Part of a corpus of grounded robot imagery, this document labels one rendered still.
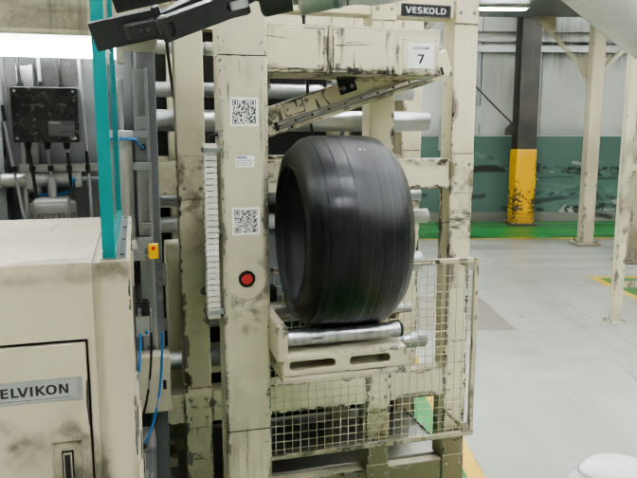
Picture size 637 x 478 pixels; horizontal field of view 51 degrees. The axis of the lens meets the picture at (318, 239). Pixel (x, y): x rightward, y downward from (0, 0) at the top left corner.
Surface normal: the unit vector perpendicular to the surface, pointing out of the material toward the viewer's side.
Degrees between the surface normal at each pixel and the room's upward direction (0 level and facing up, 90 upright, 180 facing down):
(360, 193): 62
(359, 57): 90
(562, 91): 90
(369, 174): 50
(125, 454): 90
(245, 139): 90
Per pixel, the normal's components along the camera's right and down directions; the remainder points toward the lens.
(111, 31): 0.11, 0.57
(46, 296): 0.26, 0.15
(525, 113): 0.04, 0.16
